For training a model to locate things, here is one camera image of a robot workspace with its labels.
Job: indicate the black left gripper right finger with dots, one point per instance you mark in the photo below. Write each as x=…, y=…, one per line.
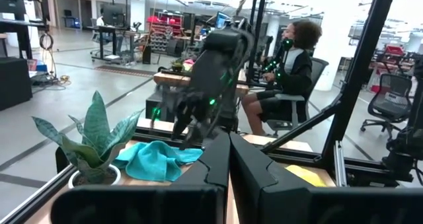
x=281, y=201

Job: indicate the black mesh office chair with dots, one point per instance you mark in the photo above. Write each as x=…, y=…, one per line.
x=393, y=98

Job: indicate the black cabinet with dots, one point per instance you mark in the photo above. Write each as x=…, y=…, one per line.
x=13, y=82

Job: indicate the teal microfiber towel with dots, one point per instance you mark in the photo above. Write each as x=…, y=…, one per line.
x=155, y=161

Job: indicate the grey office chair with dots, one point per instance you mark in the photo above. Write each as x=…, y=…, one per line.
x=319, y=68

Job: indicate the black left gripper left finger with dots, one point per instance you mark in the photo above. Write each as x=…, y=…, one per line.
x=198, y=197

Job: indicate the black computer monitor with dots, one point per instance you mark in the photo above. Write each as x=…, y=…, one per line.
x=114, y=15

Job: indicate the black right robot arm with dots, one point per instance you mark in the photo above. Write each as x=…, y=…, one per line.
x=215, y=65

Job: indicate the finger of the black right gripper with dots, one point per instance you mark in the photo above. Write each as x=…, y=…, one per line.
x=180, y=128
x=195, y=136

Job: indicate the black aluminium extrusion frame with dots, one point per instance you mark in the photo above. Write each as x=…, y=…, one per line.
x=360, y=68

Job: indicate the wooden background table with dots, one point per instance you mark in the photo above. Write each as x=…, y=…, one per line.
x=172, y=79

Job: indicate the silver metal bracket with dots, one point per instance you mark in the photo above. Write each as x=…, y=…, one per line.
x=340, y=164

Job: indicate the red parts shelf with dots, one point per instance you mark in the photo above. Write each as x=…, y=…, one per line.
x=165, y=29

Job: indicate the person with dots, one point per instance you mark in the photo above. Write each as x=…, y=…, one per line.
x=294, y=68

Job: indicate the yellow microfiber towel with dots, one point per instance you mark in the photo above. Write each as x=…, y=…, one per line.
x=307, y=176

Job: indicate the white plant pot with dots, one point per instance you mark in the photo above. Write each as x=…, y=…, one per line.
x=117, y=175

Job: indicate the green snake plant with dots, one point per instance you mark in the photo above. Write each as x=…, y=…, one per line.
x=96, y=131

